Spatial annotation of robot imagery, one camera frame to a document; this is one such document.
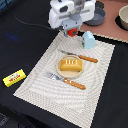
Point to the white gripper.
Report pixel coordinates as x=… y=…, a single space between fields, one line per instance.
x=69 y=14

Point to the light blue milk carton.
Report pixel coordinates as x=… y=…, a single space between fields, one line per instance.
x=88 y=40

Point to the toy knife wooden handle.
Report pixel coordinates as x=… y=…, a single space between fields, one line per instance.
x=80 y=56

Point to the red toy tomato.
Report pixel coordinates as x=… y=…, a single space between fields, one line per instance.
x=73 y=32

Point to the beige bowl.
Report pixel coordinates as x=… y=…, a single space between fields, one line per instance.
x=123 y=14

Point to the yellow toy butter box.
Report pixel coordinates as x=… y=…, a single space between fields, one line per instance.
x=14 y=78

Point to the grey toy saucepan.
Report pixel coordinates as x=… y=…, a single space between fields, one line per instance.
x=99 y=15

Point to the woven beige placemat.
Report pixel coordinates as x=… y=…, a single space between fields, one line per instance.
x=73 y=106

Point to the toy fork wooden handle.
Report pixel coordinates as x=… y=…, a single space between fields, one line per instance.
x=67 y=81

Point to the yellow toy bread loaf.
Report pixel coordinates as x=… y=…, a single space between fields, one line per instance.
x=71 y=65

